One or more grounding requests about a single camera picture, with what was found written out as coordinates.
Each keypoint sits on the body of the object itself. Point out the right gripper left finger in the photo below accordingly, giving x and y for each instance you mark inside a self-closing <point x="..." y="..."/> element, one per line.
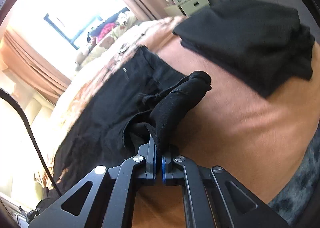
<point x="146" y="174"/>

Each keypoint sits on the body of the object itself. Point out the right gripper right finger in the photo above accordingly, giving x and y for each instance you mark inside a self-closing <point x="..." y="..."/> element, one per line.
<point x="172" y="173"/>

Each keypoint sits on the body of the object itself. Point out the black pants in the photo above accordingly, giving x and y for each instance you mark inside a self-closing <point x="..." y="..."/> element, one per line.
<point x="145" y="99"/>

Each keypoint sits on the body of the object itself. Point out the orange bed blanket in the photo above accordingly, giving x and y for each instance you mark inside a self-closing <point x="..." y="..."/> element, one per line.
<point x="270" y="144"/>

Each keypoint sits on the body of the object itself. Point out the pile of plush toys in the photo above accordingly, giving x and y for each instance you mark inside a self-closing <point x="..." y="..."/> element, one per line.
<point x="110" y="33"/>

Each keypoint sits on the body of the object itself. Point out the folded black garment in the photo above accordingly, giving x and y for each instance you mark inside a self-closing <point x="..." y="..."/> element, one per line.
<point x="261" y="43"/>

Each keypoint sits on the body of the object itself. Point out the cream nightstand with drawer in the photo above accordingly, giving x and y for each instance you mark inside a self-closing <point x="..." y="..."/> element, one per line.
<point x="186" y="7"/>

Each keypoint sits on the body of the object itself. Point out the peach curtain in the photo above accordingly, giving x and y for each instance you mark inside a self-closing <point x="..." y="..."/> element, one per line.
<point x="31" y="67"/>

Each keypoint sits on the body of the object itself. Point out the window with dark frame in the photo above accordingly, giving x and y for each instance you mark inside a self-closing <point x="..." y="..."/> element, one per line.
<point x="78" y="31"/>

